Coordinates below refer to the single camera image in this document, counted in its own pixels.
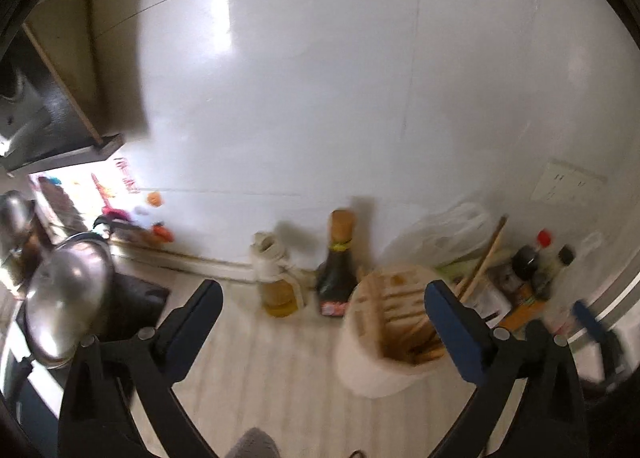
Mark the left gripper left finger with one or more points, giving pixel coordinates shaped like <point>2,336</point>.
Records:
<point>95,418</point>

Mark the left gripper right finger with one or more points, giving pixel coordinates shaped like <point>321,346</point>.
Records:
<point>551,417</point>

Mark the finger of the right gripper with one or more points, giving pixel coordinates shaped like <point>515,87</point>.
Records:
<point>614,363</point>

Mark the steel pot lid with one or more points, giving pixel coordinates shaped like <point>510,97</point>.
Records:
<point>69,297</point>

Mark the striped cat placemat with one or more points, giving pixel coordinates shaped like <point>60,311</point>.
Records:
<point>255,371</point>

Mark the black cap sauce bottle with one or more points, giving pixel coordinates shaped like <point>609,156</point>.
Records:
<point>550,270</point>

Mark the red cap sauce bottle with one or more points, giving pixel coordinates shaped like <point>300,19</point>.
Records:
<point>529,262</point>

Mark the grey gloved hand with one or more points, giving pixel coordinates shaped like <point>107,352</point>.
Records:
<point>254,443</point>

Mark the yellow oil bottle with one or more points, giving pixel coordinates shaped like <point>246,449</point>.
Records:
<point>280,285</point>

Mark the wooden rolling pin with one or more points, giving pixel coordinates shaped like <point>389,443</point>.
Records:
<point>467,287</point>

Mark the white chopstick holder cup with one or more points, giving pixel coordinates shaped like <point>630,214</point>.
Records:
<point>386,342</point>

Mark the dark soy sauce bottle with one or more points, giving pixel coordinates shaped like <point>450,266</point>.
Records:
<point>337,279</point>

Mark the white plastic bag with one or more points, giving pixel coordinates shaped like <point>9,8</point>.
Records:
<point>439,239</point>

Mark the black range hood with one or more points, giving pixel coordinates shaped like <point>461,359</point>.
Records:
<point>42,125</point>

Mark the wall power socket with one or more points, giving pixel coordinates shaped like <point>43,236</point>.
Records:
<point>566,184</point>

